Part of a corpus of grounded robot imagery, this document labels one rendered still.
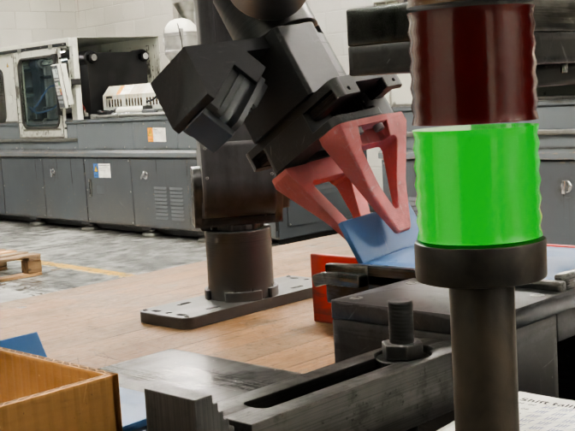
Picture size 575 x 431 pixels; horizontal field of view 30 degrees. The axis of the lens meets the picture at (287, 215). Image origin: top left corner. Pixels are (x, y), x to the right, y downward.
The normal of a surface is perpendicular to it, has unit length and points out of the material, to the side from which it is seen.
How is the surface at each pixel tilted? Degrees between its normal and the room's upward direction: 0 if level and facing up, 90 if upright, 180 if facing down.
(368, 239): 60
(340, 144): 113
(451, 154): 104
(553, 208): 90
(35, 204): 90
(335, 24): 90
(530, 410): 0
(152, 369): 0
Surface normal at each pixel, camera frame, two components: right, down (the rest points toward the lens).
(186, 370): -0.06, -0.99
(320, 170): 0.54, -0.50
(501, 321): 0.40, 0.08
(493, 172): 0.10, 0.35
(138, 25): -0.73, 0.11
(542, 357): 0.72, 0.04
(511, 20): 0.43, -0.17
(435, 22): -0.64, -0.12
